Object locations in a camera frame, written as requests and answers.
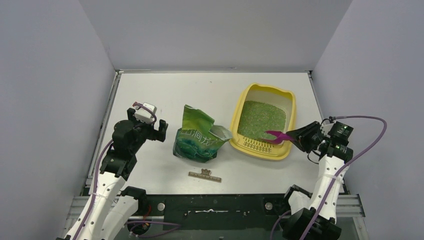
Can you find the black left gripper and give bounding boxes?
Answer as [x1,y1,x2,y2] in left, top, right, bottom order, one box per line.
[128,108,168,154]

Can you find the magenta plastic scoop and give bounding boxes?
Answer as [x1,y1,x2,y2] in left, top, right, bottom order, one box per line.
[262,130,295,145]

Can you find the green cat litter bag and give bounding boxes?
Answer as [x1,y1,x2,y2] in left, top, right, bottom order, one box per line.
[172,104,233,163]

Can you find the yellow litter box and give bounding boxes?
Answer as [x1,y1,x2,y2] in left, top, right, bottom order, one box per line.
[229,83,297,161]

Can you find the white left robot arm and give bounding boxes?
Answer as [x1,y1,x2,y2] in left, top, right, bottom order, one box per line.
[63,102,168,240]

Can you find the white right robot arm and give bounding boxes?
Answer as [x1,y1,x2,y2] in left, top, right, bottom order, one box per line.
[281,121,354,240]

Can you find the green litter granules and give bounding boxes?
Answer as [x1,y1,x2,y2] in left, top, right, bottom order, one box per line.
[237,100,287,141]

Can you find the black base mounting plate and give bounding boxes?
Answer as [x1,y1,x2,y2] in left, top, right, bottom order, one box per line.
[133,193,291,230]

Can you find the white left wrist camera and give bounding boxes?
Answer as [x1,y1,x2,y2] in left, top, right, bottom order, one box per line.
[132,102,157,125]

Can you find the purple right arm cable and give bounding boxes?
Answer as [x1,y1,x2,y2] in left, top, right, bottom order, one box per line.
[269,115,388,240]

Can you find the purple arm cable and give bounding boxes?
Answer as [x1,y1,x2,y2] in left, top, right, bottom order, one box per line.
[71,101,181,240]
[269,115,388,240]

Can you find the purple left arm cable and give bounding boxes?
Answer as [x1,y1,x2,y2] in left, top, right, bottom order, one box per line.
[71,101,181,240]

